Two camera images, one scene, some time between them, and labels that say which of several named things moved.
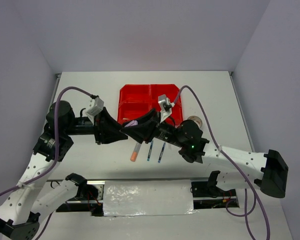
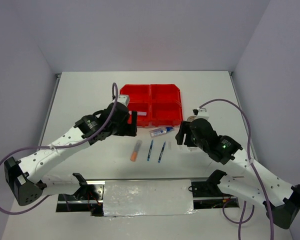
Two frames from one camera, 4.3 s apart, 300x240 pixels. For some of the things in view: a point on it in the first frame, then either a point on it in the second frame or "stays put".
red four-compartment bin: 134,99 stays put
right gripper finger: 141,133 → 183,129
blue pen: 150,150 stays put
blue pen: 161,152 stays put
